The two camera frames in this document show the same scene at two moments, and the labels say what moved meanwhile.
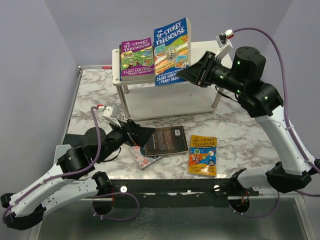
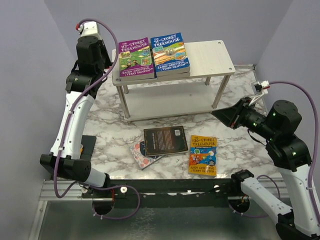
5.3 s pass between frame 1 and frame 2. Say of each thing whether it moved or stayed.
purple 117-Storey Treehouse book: stayed
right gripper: moved
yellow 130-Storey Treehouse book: stayed
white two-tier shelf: stayed
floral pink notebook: stayed
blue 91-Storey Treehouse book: moved
